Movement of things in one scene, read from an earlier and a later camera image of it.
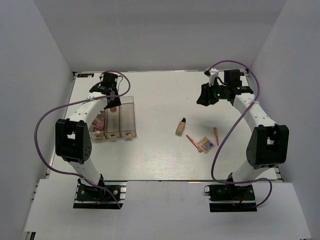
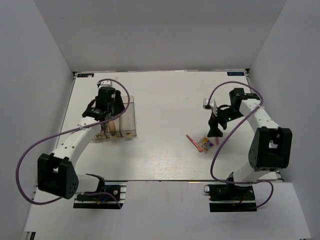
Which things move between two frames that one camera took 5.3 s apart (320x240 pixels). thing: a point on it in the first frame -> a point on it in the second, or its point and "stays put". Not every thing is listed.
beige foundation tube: [181, 127] -> [112, 126]
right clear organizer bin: [127, 118] stays put
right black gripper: [206, 95] -> [214, 131]
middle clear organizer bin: [112, 123] stays put
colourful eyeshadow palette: [206, 144] stays put
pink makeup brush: [199, 148] stays put
